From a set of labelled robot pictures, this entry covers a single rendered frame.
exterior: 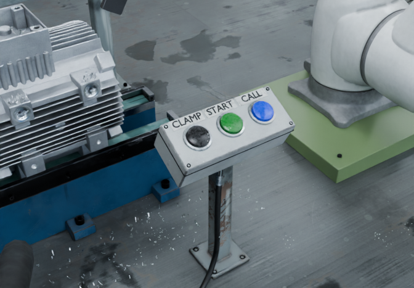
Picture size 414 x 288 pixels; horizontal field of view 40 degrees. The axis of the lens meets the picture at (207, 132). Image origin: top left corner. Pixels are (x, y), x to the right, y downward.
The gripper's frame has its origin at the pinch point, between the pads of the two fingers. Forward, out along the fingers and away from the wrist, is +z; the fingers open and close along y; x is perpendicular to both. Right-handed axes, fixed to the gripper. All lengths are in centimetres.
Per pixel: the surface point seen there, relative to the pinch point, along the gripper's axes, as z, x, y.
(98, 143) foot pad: 22.5, 6.9, 3.5
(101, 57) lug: 10.3, 3.6, 0.4
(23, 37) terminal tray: 10.7, -7.7, -0.9
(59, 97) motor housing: 16.7, -1.6, 2.7
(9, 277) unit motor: 7, -27, 50
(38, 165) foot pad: 27.0, -1.4, 3.9
